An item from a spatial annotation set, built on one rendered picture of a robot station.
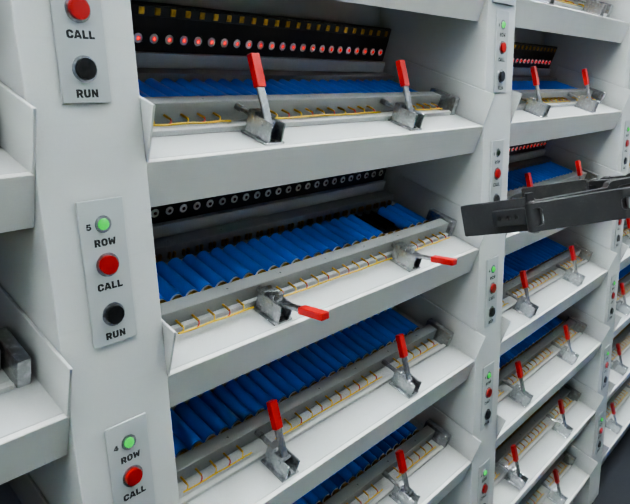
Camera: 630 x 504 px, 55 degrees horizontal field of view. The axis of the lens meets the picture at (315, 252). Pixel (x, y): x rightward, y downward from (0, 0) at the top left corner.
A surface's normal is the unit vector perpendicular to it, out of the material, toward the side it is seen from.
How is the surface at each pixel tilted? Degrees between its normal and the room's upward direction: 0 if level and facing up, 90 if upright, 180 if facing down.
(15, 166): 21
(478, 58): 90
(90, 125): 90
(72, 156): 90
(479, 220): 90
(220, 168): 110
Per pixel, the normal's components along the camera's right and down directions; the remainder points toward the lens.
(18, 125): -0.67, 0.20
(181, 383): 0.71, 0.47
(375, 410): 0.23, -0.86
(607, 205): -0.28, 0.15
